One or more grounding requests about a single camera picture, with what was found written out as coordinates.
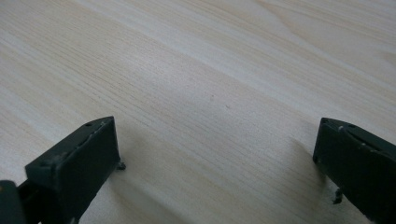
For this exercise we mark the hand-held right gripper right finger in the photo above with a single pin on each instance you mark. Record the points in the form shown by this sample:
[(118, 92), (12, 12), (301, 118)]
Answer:
[(358, 168)]

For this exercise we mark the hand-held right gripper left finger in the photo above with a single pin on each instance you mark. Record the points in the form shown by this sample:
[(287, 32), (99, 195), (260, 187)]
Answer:
[(77, 165)]

